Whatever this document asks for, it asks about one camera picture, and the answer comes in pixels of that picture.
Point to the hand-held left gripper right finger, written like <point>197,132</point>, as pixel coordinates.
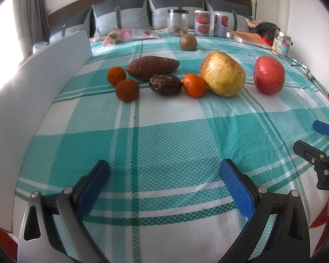
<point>237,189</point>

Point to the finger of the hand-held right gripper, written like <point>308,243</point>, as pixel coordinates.
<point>307,149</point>
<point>324,127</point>

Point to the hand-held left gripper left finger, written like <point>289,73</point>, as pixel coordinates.
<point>93,189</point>

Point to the bright orange tangerine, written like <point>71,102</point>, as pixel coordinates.
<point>194,85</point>

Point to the sweet potato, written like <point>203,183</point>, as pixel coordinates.
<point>153,67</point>

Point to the metal buckle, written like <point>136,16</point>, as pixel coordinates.
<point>309,74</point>

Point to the red apple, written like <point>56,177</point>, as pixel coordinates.
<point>269,74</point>

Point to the teal plaid blanket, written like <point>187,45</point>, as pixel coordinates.
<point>164,142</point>

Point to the colourful printed tin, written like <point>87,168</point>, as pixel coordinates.
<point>281,43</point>

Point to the small dark orange tangerine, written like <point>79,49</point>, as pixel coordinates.
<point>127,90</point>
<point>116,76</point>

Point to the white board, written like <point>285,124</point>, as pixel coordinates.
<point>30,101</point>

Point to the black bag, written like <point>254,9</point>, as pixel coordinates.
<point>267,30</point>

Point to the yellow potato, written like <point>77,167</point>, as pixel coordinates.
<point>222,74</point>

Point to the orange cover book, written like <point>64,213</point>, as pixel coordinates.
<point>249,39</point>

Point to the dark brown dried date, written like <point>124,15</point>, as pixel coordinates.
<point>166,85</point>

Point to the crumpled brown paper bag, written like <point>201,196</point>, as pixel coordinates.
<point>253,22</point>

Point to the narrow orange label can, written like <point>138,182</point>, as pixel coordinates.
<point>221,25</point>

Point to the pink snack packet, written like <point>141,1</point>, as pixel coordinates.
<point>115,37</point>

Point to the green brown round fruit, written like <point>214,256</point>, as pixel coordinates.
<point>188,42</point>

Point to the wide orange label can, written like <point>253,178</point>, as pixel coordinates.
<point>202,23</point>

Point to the white snack packet red print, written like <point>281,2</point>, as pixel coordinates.
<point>145,33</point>

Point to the clear jar with black lid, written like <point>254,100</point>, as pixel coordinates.
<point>177,22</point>

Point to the grey curtain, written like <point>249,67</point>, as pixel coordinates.
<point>30,11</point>

